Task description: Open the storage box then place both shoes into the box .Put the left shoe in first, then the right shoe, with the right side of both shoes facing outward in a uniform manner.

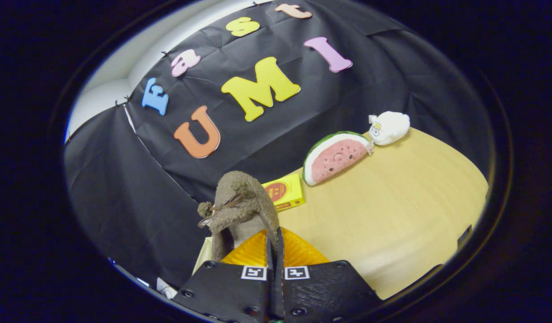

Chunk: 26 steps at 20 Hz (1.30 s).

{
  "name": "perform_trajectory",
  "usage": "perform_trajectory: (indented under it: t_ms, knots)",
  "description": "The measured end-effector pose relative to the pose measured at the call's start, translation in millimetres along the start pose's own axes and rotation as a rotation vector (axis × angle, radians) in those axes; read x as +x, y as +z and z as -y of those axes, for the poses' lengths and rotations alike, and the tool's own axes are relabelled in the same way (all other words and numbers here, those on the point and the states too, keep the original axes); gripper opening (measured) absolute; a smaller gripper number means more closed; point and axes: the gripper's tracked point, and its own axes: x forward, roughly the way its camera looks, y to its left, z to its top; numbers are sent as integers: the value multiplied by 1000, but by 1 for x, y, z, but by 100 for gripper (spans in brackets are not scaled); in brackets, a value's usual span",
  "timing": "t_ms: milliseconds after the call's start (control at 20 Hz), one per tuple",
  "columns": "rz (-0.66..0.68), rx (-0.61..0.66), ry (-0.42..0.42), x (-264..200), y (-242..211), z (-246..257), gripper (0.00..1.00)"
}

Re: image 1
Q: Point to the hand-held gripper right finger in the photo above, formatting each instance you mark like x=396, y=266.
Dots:
x=325, y=291

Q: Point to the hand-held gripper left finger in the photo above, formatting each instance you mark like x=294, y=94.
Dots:
x=226, y=291

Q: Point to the brown fuzzy slipper shoe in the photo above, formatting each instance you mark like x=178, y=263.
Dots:
x=244, y=204

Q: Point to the watermelon slice plush toy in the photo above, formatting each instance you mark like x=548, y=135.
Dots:
x=336, y=157

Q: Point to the white plush toy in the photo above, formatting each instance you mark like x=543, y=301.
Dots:
x=390, y=128

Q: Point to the yellow flat box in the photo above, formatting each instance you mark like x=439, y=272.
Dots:
x=287, y=192

